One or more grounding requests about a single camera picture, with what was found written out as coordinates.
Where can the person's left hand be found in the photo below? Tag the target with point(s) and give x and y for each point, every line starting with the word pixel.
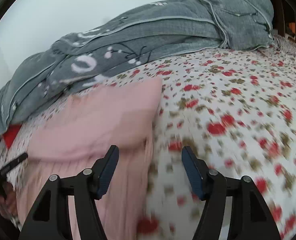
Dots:
pixel 8 206

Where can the red pillow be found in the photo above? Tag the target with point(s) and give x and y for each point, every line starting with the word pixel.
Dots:
pixel 10 135

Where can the pink knitted sweater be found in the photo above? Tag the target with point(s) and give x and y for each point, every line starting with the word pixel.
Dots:
pixel 81 133

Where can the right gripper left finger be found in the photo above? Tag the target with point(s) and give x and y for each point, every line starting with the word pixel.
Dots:
pixel 49 216

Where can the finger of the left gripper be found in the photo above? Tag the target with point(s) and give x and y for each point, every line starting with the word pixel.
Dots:
pixel 13 164

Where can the grey floral quilt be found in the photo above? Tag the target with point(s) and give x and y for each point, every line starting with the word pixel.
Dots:
pixel 153 31

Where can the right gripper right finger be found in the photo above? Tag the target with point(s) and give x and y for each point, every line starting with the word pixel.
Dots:
pixel 250 216

